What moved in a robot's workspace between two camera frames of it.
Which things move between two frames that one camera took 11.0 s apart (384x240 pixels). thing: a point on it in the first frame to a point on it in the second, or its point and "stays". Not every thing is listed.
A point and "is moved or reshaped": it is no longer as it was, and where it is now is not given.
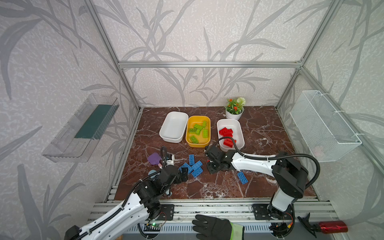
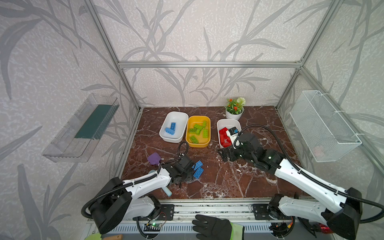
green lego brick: [194, 140] stays
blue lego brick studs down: [197, 171] stays
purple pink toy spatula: [154, 159] stays
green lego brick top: [199, 127] stays
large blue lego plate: [186, 165] is moved or reshaped
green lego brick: [205, 133] stays
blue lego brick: [196, 165] stays
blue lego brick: [191, 159] to [173, 126]
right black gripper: [212, 159] to [229, 153]
